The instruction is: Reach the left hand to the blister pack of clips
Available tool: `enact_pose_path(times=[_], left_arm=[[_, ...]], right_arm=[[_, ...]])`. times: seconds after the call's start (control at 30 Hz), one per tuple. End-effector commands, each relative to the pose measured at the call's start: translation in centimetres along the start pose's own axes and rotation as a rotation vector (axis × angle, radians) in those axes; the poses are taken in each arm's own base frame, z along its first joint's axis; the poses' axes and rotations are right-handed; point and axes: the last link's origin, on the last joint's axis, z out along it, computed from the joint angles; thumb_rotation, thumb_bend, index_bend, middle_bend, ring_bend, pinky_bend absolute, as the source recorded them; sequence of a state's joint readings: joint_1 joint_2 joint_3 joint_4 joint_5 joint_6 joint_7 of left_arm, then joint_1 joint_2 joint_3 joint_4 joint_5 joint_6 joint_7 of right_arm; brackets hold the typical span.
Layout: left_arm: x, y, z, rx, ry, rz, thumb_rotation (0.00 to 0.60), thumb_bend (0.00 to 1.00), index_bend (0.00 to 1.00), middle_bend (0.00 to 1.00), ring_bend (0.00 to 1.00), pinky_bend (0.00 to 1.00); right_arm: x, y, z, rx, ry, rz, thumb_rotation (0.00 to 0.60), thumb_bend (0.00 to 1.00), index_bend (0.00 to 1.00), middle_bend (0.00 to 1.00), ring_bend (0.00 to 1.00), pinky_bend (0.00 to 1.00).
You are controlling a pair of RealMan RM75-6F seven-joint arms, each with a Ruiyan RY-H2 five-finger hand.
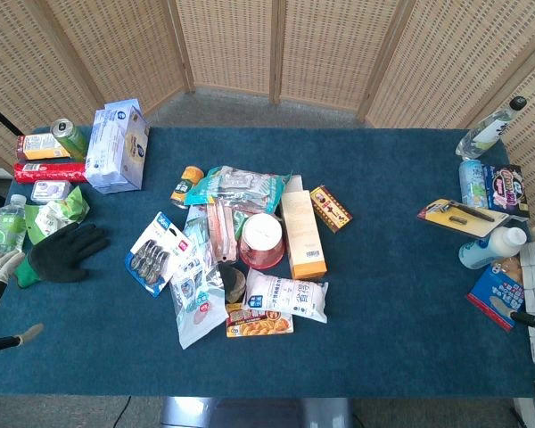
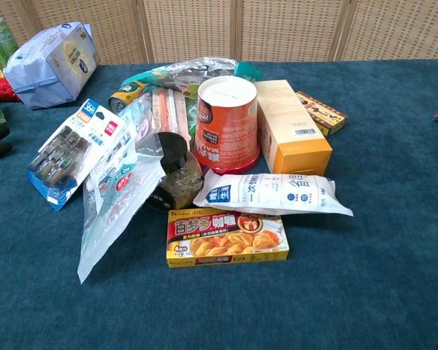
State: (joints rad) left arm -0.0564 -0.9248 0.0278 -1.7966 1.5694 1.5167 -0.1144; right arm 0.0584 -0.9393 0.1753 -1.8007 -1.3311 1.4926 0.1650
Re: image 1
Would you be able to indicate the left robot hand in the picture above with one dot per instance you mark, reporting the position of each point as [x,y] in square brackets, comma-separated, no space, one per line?
[4,267]

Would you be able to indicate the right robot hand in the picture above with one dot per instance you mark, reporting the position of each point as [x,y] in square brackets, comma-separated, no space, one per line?
[528,319]

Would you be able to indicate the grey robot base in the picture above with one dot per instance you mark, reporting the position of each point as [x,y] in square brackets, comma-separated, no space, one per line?
[254,412]

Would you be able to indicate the small white and purple box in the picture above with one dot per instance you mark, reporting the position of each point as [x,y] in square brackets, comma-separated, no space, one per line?
[50,191]

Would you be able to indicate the dark purple box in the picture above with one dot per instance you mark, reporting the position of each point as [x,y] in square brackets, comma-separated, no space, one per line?
[508,189]

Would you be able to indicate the white blue tissue box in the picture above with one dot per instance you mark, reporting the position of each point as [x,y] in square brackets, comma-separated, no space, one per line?
[113,151]

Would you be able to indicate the yellow and brown snack packet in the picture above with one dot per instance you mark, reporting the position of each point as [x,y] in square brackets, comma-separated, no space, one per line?
[331,208]

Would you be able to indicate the tall orange and white box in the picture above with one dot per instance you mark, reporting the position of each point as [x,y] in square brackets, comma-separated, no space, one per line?
[302,232]

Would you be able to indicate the orange snack box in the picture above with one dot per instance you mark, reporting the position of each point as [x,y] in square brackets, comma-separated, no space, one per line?
[258,324]

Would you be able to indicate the water bottle with green label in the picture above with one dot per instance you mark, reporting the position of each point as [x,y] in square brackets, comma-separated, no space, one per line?
[8,227]

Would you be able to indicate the blue and red snack package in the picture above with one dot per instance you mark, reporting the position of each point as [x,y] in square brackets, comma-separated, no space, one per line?
[495,290]

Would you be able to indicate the black and green work glove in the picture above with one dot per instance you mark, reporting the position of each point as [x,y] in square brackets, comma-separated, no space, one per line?
[60,256]

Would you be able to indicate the green and white snack bag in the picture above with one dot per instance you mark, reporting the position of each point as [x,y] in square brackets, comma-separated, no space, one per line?
[55,216]

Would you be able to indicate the white bottle with blue label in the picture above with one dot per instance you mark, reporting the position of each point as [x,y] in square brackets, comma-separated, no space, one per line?
[490,247]

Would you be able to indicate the long red snack package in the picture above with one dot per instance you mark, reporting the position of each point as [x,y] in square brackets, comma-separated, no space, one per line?
[49,172]

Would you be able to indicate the yellow card with black tool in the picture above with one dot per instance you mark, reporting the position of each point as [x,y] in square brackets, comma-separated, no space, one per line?
[466,217]

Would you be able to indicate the red and orange carton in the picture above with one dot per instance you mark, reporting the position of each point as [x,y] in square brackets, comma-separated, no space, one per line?
[40,147]

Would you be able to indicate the green drink can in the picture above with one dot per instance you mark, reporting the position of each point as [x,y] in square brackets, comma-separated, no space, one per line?
[73,140]

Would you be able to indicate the blue felt table cloth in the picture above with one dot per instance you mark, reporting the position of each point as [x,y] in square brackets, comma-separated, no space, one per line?
[383,290]

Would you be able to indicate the blue card pack of clips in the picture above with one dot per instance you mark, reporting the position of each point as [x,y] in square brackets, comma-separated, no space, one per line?
[153,256]

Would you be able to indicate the black bar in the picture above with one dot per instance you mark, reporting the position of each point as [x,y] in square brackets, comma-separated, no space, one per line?
[0,115]

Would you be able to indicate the clear bottle with black cap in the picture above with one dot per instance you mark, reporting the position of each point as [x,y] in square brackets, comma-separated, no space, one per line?
[488,131]

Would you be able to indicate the clear plastic bag of items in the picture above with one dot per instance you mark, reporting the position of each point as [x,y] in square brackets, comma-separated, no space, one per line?
[196,307]

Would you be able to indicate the yellow lid small jar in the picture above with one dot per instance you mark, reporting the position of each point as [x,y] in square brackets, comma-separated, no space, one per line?
[186,185]

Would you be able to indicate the pink sausage package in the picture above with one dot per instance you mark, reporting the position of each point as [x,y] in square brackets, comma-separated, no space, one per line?
[220,236]

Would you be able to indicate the dark brown round lump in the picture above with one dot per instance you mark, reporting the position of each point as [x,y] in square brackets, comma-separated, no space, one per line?
[234,283]

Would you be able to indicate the white salt bag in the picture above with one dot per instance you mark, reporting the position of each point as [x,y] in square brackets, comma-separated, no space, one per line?
[287,294]

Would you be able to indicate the teal pouch package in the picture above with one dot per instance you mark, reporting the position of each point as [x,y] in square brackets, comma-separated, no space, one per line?
[245,185]

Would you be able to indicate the red cup with white lid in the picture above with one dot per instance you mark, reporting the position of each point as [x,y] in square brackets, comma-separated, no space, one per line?
[262,241]

